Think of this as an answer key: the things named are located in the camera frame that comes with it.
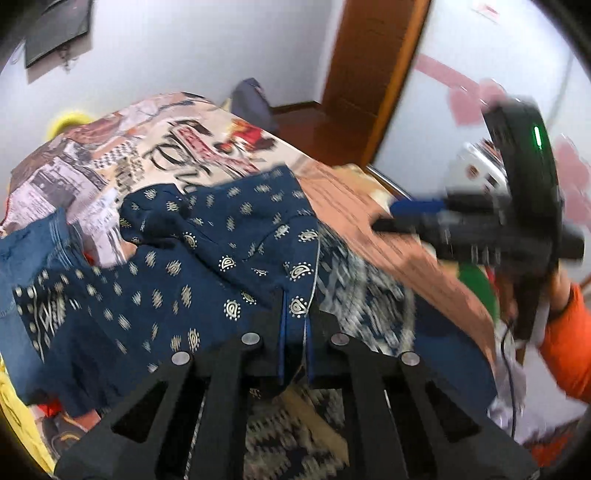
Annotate grey backpack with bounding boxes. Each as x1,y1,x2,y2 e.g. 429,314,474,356
229,78,280,137

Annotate white appliance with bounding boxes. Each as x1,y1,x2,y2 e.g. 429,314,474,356
445,138,514,195

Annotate printed bed cover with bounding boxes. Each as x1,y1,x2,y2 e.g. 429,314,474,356
2,91,498,370

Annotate person's right forearm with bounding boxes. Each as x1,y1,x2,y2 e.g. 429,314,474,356
538,281,591,398

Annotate navy patterned hooded garment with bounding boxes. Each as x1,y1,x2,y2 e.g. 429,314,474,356
14,165,498,480

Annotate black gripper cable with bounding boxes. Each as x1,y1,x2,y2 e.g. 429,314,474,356
500,318,521,439

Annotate yellow ring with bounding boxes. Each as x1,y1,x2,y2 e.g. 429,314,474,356
46,111,92,140

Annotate person's orange clothing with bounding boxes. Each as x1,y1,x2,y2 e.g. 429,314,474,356
522,419,583,468

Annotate white cloth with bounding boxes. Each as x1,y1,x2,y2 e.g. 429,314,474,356
488,323,528,428

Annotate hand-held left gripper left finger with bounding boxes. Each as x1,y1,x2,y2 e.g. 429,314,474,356
55,295,290,480

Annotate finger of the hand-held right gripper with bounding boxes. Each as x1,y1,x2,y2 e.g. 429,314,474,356
372,215,445,235
389,198,448,215

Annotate yellow garment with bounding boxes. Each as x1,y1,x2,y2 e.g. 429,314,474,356
0,354,57,476

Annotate person's right hand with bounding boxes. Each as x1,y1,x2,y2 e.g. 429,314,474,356
499,268,574,325

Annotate wooden door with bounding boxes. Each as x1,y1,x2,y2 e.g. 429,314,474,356
318,0,433,169

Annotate pink heart wall sticker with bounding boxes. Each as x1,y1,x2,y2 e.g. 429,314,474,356
413,53,591,223

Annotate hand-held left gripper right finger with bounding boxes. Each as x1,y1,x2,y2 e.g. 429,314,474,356
302,319,541,480

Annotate blue jeans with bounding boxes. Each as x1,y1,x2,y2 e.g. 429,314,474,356
0,208,94,403

